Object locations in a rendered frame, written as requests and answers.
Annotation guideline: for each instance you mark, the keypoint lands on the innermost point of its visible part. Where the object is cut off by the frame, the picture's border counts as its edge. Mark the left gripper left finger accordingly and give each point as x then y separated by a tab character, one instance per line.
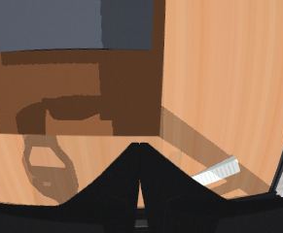
107	205

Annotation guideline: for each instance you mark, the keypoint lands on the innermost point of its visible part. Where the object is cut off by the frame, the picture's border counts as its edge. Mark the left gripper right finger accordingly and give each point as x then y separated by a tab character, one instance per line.
176	203

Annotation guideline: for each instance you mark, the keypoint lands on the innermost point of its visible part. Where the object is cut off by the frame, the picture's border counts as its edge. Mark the dark grey network switch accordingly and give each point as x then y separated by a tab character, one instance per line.
76	25

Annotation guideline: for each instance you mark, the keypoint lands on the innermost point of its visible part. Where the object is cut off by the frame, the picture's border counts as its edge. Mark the brown wooden stand with grey legs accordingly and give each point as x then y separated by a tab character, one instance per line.
84	92

